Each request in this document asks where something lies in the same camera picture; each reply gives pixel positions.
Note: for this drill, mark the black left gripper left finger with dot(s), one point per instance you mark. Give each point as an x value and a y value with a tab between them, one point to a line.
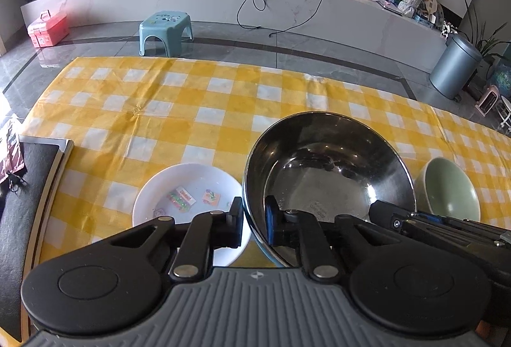
196	241

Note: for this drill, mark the yellow checkered tablecloth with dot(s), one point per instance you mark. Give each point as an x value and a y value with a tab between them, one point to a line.
130	118

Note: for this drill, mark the pink small chair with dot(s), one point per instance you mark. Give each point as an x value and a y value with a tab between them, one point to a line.
489	98

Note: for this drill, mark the tall potted green plant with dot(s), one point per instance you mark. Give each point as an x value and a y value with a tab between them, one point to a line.
483	41

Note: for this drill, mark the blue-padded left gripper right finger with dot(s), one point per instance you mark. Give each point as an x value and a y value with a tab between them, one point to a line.
301	231

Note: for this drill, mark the light blue plastic stool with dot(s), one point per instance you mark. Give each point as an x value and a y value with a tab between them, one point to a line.
168	27

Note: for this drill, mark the black notebook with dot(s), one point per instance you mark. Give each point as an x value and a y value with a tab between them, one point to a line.
24	218

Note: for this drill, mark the grey metal trash bin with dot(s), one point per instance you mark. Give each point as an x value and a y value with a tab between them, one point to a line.
455	66

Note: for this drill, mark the blue steel bowl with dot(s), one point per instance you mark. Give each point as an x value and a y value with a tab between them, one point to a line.
325	164

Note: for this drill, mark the blue water jug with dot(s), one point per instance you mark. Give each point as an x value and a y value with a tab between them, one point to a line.
501	78

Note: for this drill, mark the white TV cabinet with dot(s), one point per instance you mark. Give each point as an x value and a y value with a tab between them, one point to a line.
361	24

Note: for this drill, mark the small white printed plate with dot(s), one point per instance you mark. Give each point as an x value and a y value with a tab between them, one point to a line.
183	191

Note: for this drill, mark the green ceramic bowl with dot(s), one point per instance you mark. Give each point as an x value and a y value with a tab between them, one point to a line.
443	188

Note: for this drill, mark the pink storage box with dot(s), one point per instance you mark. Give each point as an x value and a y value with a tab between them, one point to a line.
48	30

